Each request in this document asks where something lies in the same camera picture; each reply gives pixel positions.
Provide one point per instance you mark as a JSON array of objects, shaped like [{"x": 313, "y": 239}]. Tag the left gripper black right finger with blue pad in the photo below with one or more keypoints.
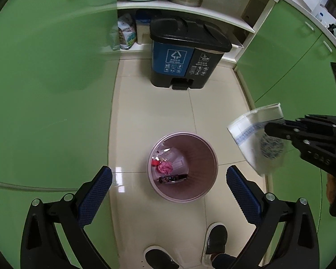
[{"x": 298, "y": 244}]

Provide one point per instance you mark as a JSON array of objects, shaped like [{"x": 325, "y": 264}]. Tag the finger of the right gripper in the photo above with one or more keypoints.
[
  {"x": 282, "y": 133},
  {"x": 324, "y": 125}
]

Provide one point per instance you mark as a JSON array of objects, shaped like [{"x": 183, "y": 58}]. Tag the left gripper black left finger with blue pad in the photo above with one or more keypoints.
[{"x": 40, "y": 244}]

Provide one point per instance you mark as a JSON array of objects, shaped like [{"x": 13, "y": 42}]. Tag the white blue patterned paper bag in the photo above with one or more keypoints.
[{"x": 263, "y": 152}]

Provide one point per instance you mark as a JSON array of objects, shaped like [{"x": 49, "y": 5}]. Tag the pink paper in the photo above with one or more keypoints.
[{"x": 165, "y": 168}]

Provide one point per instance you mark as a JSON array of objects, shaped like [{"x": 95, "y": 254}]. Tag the black pink snack wrapper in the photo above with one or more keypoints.
[{"x": 173, "y": 178}]

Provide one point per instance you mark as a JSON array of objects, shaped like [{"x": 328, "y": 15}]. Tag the red paper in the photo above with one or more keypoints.
[{"x": 155, "y": 162}]

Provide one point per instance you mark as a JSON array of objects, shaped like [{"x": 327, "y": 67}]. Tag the black blue pedal trash bin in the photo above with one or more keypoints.
[{"x": 185, "y": 52}]

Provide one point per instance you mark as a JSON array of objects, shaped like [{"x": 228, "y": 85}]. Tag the orange gloved hand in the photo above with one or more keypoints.
[{"x": 331, "y": 188}]

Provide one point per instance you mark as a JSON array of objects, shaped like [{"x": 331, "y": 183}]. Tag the right black shoe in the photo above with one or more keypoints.
[{"x": 215, "y": 242}]

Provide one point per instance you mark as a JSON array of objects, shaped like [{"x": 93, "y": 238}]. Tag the black shoe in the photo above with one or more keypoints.
[
  {"x": 215, "y": 242},
  {"x": 159, "y": 258}
]

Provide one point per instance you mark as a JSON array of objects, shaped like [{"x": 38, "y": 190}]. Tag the left black shoe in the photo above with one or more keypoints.
[{"x": 159, "y": 258}]

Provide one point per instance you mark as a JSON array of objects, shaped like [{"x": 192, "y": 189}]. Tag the pink round waste basket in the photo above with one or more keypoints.
[{"x": 189, "y": 154}]

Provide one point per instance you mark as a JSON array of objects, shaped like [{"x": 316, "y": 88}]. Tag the white shelf unit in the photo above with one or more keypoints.
[{"x": 240, "y": 19}]

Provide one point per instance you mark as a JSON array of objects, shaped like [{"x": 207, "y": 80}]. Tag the printed food bag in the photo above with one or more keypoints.
[{"x": 122, "y": 35}]

